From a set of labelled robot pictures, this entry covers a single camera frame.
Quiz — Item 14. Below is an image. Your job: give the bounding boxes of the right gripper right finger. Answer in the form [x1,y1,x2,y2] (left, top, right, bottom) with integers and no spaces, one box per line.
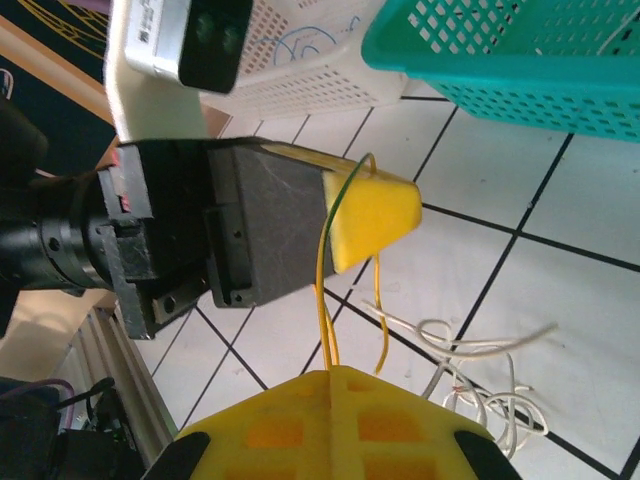
[331,364,525,480]

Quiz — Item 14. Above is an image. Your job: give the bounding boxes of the teal plastic basket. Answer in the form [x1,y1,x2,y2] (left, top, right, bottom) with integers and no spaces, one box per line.
[362,0,640,146]

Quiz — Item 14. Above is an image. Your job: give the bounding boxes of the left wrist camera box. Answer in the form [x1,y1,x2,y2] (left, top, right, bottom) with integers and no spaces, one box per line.
[103,0,254,144]

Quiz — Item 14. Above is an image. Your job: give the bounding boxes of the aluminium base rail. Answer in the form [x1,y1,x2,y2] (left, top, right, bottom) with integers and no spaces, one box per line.
[49,304,179,466]

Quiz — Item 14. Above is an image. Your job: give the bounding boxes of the white plastic basket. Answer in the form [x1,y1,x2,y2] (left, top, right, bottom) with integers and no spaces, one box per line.
[199,0,406,121]

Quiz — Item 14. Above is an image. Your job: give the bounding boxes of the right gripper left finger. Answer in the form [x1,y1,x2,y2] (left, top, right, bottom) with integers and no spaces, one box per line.
[142,369,334,480]

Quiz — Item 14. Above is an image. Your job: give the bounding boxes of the thin cables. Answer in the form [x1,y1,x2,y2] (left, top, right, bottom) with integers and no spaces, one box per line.
[313,152,391,376]

